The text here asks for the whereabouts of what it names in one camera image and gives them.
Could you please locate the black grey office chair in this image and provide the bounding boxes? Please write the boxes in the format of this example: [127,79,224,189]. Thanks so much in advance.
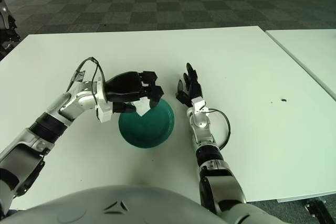
[0,0,22,60]

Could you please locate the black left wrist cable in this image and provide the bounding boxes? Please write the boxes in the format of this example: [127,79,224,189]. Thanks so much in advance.
[66,56,106,104]

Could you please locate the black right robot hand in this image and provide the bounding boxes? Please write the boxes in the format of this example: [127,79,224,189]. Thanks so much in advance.
[175,62,204,108]

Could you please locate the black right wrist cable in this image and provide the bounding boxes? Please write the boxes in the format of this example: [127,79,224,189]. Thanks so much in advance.
[206,108,232,151]

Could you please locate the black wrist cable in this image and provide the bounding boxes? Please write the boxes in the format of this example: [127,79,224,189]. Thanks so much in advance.
[66,56,106,104]
[206,108,232,151]

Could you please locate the white charger block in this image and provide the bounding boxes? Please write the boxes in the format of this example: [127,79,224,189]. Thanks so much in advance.
[132,99,151,119]

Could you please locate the white adjacent table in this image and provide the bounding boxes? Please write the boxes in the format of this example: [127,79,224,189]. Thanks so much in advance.
[265,28,336,102]

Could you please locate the grey robot torso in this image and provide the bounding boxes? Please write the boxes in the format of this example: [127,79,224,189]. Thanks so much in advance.
[0,184,336,224]

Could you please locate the green round plate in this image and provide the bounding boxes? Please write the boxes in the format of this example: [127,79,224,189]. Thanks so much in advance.
[118,97,175,150]

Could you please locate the black table caster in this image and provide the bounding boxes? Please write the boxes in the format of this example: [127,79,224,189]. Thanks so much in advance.
[303,198,328,217]

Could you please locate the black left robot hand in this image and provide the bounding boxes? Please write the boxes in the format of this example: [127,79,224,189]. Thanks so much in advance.
[103,70,165,115]

